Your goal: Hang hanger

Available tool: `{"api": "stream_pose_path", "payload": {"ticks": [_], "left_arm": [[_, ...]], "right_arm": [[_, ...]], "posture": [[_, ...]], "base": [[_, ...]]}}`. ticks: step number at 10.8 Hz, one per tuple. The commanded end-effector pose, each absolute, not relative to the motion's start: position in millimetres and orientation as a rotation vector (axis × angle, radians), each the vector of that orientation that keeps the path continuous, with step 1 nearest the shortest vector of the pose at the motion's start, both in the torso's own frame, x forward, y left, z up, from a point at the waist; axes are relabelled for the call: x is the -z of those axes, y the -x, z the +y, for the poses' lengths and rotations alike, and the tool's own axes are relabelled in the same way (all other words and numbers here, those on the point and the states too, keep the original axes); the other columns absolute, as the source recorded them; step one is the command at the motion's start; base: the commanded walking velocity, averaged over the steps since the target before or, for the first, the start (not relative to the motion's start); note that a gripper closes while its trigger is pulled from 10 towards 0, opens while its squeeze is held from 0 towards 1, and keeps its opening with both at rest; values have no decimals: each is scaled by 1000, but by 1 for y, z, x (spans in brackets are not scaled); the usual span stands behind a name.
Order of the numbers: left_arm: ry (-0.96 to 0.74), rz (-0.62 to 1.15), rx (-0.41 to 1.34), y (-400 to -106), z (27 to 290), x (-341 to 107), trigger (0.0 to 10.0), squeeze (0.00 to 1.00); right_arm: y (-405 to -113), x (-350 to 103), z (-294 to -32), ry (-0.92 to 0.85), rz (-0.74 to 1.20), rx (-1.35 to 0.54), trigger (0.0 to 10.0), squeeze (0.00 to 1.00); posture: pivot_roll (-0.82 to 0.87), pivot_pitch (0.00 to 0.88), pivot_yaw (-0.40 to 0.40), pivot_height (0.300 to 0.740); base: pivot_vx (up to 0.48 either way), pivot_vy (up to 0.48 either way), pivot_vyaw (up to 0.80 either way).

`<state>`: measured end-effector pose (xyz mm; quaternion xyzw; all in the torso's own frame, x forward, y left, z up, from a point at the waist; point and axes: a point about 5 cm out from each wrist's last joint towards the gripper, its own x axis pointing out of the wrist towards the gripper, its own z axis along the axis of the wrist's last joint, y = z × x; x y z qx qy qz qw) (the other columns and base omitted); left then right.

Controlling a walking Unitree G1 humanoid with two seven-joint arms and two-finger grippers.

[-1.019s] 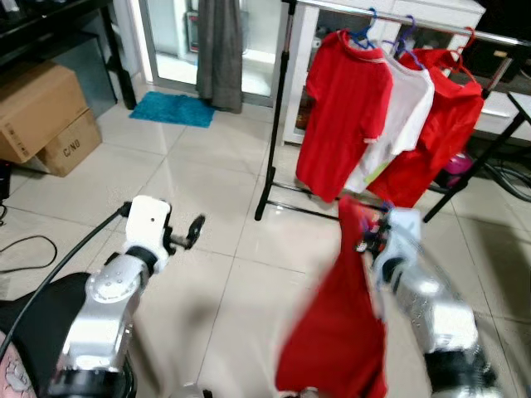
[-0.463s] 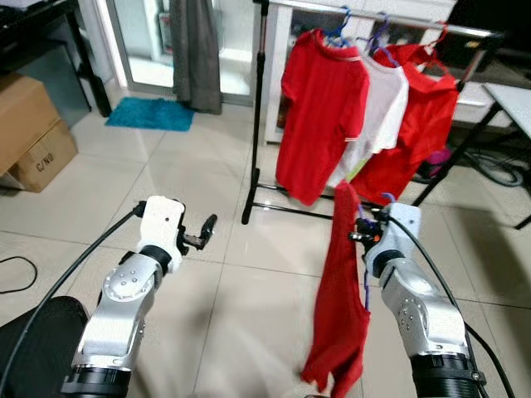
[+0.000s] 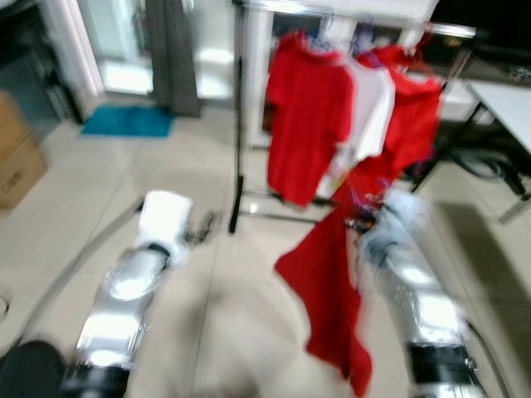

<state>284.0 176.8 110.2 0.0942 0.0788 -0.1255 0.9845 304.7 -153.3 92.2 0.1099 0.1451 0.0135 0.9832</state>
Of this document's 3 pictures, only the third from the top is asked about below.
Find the teal floor mat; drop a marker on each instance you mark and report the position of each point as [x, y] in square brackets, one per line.
[124, 122]

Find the cardboard box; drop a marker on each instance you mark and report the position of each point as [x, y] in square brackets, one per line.
[21, 166]

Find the light grey table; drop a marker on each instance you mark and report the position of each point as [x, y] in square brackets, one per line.
[510, 104]

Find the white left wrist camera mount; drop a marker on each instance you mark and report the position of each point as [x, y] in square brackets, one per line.
[164, 217]

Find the red short sleeve shirt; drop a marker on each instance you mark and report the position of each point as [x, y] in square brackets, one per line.
[307, 124]

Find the white shirt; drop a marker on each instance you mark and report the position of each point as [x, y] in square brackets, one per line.
[373, 108]

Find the white framed glass door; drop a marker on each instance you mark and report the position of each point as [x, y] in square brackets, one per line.
[124, 50]

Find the metal clothes rack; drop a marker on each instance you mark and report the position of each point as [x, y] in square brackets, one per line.
[239, 124]

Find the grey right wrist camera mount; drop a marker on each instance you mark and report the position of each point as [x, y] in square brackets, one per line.
[402, 211]

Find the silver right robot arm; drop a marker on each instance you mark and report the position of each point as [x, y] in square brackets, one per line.
[423, 315]

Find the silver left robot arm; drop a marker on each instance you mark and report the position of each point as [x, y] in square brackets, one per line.
[124, 290]

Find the dark grey curtain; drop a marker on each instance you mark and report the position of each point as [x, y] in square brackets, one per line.
[174, 58]

